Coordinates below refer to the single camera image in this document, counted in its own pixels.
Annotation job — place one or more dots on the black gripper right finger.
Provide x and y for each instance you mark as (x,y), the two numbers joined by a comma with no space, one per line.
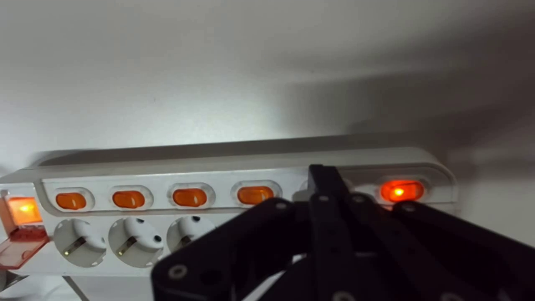
(424,251)

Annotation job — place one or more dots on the white multi-socket power strip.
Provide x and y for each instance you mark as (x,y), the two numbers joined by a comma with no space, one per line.
(223,167)

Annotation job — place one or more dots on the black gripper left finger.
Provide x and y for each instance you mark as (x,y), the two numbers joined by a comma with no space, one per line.
(240,251)

